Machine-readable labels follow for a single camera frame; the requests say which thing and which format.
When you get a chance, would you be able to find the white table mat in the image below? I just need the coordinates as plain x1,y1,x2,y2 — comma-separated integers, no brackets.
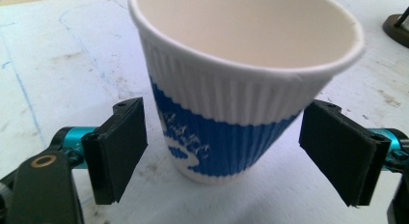
0,0,409,224

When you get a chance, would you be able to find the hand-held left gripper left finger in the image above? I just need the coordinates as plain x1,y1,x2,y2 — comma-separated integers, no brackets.
61,97,149,205

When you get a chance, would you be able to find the blue banded white paper cup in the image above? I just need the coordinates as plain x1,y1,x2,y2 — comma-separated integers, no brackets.
127,0,366,186

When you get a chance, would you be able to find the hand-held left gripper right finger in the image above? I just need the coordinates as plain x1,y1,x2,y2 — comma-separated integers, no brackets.
298,99,409,208

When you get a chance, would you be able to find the dark round coaster base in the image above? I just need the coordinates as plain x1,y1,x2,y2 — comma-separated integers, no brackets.
382,13,409,49

